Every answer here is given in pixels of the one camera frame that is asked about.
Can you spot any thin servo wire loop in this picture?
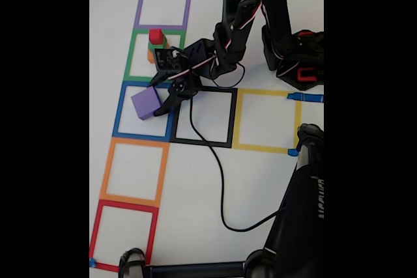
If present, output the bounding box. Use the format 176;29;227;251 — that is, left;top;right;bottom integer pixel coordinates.
210;61;246;89

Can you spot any red base clamp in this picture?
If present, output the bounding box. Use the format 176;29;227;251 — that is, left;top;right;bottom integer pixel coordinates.
296;67;317;83

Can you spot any orange square frame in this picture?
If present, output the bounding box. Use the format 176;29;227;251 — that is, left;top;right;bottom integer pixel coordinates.
99;137;170;208

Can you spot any green square frame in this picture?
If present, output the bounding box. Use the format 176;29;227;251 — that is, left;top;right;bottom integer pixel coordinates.
123;29;186;84

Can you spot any yellow square frame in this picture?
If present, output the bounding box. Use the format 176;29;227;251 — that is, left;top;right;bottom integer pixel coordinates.
231;88;302;154

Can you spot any black camera cable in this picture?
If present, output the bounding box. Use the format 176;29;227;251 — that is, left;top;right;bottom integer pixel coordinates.
188;94;287;232

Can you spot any green cube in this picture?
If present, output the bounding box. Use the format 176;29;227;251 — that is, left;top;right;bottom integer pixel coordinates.
148;35;170;53

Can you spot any purple square frame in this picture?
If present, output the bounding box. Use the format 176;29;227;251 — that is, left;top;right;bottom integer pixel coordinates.
133;0;193;31

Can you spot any black camera tripod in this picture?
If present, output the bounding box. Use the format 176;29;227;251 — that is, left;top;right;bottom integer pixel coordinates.
117;124;324;278

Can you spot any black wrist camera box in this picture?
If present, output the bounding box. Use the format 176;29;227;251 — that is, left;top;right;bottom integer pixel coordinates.
152;46;188;74

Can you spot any blue square frame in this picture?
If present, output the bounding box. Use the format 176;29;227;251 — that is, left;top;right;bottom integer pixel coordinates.
112;81;179;142

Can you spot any black square frame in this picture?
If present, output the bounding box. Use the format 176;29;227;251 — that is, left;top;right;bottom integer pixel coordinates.
169;85;238;148

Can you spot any large purple cube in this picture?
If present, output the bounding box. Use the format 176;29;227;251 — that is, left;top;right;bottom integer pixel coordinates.
130;87;162;120

